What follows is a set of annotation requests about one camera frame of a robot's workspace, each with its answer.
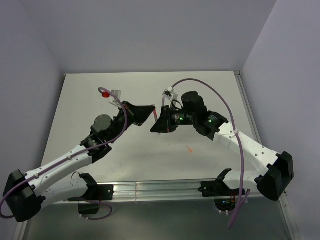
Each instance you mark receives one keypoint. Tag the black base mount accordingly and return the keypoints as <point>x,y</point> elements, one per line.
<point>217,188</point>
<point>94,199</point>

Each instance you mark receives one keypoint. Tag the aluminium front rail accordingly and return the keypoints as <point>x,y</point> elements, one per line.
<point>155,190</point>

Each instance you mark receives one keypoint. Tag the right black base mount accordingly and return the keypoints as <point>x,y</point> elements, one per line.
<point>217,188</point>

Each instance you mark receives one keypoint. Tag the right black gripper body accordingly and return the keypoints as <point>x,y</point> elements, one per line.
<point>177,117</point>

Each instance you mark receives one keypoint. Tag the aluminium right side rail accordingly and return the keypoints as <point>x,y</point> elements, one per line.
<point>247,106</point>

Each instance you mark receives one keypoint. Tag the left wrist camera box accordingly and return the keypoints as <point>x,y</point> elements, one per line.
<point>115,98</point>

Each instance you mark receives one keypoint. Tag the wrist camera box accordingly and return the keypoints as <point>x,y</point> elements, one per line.
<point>115,98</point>
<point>170,95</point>

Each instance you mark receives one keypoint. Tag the aluminium rail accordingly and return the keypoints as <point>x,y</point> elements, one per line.
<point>247,106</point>
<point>155,190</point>

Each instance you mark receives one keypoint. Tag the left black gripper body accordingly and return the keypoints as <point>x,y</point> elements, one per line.
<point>120,121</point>

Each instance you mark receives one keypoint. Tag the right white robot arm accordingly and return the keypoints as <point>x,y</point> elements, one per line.
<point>272,171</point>

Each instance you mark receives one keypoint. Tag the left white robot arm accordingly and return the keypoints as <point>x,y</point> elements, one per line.
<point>90,150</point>

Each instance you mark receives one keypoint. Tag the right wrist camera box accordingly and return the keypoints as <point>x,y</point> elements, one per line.
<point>170,95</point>

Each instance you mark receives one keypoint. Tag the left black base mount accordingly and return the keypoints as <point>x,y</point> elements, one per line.
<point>94,199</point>

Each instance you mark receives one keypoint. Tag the red highlighter pen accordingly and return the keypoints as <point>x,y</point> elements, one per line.
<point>155,115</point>

